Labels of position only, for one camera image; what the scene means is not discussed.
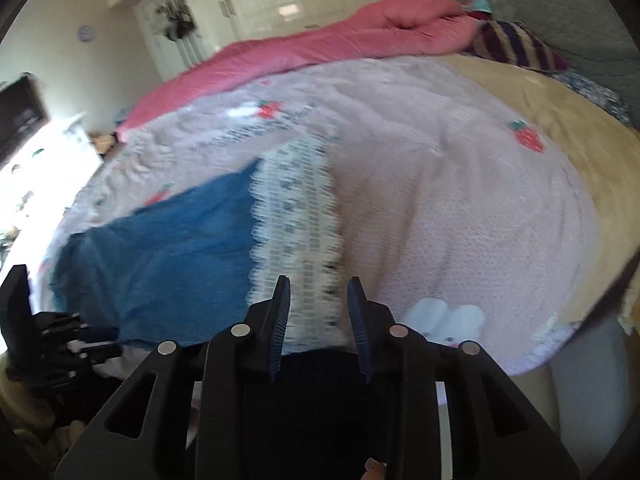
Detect pink quilt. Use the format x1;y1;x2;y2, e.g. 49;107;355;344
115;0;482;143

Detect blue denim pants lace cuffs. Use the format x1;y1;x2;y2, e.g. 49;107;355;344
50;135;351;357

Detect white dresser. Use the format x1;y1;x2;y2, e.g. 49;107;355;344
0;114;103;266

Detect person's left forearm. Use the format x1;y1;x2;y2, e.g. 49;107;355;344
0;366;57;432

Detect blue floral pillow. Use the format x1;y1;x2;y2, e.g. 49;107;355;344
552;70;634;124

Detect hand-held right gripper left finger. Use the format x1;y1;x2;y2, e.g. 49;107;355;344
55;276;291;480

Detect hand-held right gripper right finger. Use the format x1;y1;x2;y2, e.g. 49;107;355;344
347;276;581;480

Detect white bed base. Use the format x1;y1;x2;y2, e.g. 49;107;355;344
510;305;637;461

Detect striped dark cloth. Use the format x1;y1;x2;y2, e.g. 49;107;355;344
470;19;569;72

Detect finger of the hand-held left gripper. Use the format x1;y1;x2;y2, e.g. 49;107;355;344
39;311;121;365

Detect white door with wreath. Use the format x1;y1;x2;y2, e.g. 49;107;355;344
132;0;207;82

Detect yellow blanket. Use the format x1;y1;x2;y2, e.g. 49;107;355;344
440;55;640;322

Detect black television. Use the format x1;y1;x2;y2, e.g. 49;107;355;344
0;74;51;161

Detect pink printed bedsheet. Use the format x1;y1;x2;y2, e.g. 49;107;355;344
30;55;601;376

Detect teal and red cloth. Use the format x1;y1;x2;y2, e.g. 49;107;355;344
462;0;494;21

